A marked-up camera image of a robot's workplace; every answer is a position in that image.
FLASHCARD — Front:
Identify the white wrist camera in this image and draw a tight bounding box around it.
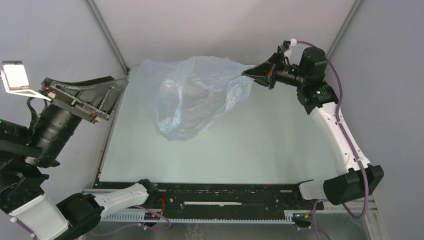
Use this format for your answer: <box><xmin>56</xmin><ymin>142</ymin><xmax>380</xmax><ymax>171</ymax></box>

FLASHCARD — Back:
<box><xmin>0</xmin><ymin>61</ymin><xmax>51</xmax><ymax>102</ymax></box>
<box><xmin>277</xmin><ymin>38</ymin><xmax>297</xmax><ymax>58</ymax></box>

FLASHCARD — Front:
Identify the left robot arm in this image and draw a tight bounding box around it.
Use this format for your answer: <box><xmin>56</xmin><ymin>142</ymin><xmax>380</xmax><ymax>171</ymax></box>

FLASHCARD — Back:
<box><xmin>0</xmin><ymin>76</ymin><xmax>159</xmax><ymax>240</ymax></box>

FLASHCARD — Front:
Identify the white slotted cable duct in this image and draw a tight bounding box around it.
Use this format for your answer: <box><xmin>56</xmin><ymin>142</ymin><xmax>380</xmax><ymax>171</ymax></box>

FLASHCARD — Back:
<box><xmin>101</xmin><ymin>211</ymin><xmax>312</xmax><ymax>224</ymax></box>

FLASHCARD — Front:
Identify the small lit circuit board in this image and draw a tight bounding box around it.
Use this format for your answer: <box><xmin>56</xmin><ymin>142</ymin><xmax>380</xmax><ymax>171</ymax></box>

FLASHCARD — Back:
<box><xmin>143</xmin><ymin>212</ymin><xmax>161</xmax><ymax>221</ymax></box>

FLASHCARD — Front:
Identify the white translucent trash bin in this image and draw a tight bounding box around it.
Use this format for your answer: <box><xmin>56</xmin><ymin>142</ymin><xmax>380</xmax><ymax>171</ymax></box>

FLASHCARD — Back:
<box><xmin>157</xmin><ymin>79</ymin><xmax>217</xmax><ymax>136</ymax></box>

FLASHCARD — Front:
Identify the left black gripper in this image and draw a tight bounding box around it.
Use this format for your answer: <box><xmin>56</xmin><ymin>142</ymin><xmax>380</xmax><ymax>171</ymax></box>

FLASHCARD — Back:
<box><xmin>27</xmin><ymin>73</ymin><xmax>132</xmax><ymax>164</ymax></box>

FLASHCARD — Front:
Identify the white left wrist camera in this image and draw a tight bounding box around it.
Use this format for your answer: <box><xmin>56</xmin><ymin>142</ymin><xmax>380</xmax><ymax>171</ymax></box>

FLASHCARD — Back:
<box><xmin>0</xmin><ymin>61</ymin><xmax>51</xmax><ymax>102</ymax></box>

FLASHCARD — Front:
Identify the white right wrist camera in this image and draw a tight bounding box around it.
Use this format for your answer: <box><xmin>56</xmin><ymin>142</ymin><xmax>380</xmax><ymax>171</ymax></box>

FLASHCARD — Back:
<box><xmin>277</xmin><ymin>38</ymin><xmax>297</xmax><ymax>58</ymax></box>

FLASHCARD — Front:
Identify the blue plastic trash bag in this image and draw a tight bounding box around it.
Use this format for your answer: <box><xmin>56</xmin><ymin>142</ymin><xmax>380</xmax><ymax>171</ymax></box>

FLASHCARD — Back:
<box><xmin>133</xmin><ymin>56</ymin><xmax>254</xmax><ymax>142</ymax></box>

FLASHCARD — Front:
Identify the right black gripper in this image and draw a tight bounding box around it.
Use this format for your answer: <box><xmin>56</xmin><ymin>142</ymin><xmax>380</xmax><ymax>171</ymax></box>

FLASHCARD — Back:
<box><xmin>243</xmin><ymin>51</ymin><xmax>308</xmax><ymax>90</ymax></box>

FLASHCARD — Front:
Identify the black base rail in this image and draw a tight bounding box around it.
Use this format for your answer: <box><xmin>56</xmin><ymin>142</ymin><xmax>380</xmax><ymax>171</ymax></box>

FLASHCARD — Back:
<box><xmin>125</xmin><ymin>182</ymin><xmax>316</xmax><ymax>223</ymax></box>

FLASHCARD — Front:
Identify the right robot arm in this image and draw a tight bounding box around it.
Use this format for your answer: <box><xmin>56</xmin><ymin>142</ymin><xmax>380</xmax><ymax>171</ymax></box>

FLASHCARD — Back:
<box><xmin>242</xmin><ymin>47</ymin><xmax>384</xmax><ymax>209</ymax></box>

